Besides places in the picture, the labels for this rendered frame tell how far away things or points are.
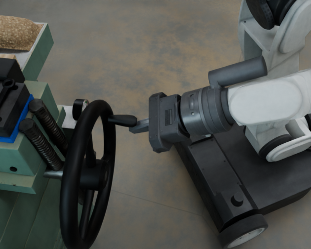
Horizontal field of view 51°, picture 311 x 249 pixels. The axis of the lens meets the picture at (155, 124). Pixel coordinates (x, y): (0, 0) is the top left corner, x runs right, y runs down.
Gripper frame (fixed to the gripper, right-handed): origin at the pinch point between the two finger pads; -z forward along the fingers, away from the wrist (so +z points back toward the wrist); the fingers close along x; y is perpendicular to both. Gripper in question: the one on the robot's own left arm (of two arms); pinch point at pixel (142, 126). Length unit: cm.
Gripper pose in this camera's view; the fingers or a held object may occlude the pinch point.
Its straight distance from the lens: 67.7
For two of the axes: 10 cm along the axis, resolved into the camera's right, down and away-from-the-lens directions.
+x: -0.1, -9.3, 3.7
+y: -5.2, -3.1, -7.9
